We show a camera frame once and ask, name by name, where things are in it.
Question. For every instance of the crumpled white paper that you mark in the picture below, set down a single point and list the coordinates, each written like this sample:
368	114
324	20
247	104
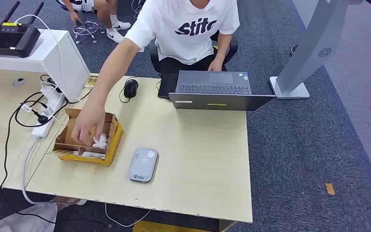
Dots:
100	141

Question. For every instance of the yellow box under desk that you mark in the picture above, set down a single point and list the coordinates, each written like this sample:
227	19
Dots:
160	227

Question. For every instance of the black remote controller with antennas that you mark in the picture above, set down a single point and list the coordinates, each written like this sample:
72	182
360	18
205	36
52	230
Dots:
9	40

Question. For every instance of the person's left forearm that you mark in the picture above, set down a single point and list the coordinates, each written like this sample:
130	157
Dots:
222	46

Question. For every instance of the dark grey laptop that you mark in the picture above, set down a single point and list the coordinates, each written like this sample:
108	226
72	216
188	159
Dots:
214	84

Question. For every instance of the crouching person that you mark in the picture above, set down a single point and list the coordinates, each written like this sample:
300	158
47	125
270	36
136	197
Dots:
104	11

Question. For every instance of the white room key cards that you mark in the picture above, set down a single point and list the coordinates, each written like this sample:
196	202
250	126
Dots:
92	154

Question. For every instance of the patterned card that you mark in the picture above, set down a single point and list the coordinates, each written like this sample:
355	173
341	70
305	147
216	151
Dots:
91	82

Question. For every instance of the black computer mouse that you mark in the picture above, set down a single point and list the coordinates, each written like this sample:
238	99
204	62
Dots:
130	88

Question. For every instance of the person's left hand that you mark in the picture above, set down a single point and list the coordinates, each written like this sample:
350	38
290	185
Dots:
215	65

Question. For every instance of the yellow brown cardboard box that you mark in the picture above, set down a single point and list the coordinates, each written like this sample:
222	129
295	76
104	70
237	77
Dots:
110	150

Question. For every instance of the orange floor tape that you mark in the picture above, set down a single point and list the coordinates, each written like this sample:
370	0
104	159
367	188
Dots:
329	189

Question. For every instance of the chrome stool base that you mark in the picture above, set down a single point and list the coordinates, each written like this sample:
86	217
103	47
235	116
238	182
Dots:
86	29

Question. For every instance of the person's right hand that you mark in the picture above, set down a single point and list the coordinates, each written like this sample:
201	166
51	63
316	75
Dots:
88	125

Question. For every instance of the white power strip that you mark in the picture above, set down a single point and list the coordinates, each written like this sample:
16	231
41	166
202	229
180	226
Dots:
52	102

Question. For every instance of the grey card reader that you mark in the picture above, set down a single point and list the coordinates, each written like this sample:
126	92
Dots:
143	165

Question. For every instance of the grey kiosk stand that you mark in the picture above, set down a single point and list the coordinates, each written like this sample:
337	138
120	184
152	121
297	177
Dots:
313	48

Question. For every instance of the white cabinet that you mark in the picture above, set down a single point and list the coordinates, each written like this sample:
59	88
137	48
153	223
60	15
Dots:
48	60

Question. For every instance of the black phone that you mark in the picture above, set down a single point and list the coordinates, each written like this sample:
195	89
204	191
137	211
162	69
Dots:
167	85

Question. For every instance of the person's right forearm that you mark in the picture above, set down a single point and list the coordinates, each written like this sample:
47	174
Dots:
112	70

